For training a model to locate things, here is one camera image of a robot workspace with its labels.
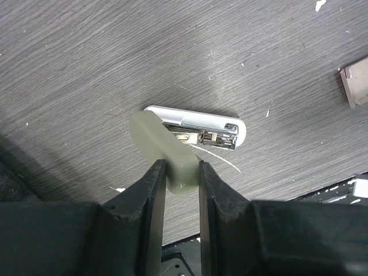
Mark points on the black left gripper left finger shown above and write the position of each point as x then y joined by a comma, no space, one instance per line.
120,237

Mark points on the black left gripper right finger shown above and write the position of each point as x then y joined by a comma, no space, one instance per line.
242,237

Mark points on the red white staple box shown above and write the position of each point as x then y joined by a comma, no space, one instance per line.
354,79

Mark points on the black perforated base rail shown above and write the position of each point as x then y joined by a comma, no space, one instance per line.
338,193

